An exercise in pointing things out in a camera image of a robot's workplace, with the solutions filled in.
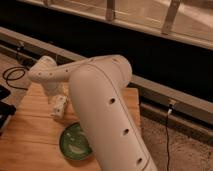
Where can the black equipment at left edge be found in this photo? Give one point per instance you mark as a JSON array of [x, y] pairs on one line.
[[6, 110]]

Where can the green ceramic bowl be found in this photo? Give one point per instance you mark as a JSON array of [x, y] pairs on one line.
[[73, 143]]

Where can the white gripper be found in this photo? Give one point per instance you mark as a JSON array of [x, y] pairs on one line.
[[52, 93]]

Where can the white plastic bottle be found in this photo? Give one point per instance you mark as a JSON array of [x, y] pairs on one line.
[[59, 104]]

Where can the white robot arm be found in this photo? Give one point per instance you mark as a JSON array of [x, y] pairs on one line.
[[95, 88]]

